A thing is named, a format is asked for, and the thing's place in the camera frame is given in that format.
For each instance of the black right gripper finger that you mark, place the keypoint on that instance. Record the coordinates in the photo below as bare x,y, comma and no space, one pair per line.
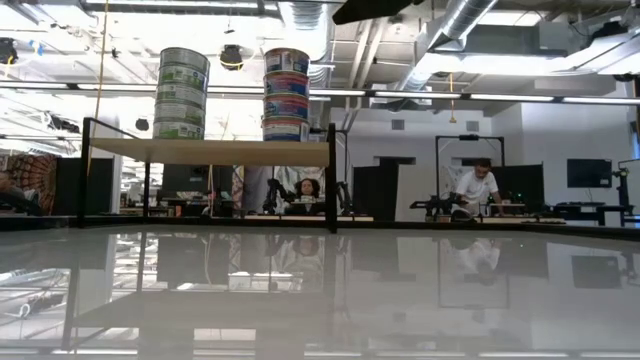
370,7

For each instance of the background black robot arm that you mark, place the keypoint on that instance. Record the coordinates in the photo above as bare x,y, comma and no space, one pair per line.
272,192
344,197
440,205

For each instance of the black hanging ceiling device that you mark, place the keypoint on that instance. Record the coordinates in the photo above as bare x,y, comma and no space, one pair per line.
231,57

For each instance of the background wooden workstation board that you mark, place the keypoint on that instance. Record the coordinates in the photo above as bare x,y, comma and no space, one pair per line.
350,218
525,220

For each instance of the black partition panel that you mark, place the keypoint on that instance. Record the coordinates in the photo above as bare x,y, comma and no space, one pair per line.
67,185
525,182

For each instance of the black background monitor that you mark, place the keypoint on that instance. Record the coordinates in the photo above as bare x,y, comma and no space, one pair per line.
200,182

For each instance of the small black round fixture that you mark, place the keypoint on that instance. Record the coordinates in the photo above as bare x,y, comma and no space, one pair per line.
142,124

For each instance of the dark background table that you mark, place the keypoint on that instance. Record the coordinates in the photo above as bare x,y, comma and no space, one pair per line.
575,205

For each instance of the black equipment stand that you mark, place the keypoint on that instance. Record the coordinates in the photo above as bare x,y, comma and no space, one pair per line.
623,190

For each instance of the black ceiling mounted box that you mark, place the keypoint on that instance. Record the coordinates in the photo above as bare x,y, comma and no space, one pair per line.
7,52

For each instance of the ribbed silver ceiling duct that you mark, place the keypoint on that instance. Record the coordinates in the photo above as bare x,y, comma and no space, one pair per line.
320,77

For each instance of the long suspended light rail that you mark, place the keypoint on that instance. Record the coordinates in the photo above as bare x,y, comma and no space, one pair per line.
325,92

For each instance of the grey wall vent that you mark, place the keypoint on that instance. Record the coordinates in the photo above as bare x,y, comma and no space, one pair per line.
472,126
398,124

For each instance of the black metal gantry frame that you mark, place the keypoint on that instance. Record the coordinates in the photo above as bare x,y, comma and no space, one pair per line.
470,137

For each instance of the wooden shelf black frame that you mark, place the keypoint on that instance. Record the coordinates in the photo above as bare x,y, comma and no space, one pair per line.
210,152

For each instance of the black wall monitor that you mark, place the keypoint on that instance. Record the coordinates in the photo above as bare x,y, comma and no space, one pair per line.
589,173

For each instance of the patterned orange wall tapestry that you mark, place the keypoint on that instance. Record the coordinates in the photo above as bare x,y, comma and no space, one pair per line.
40,175

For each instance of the black aluminium table frame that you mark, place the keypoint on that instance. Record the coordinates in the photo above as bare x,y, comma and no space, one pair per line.
50,222

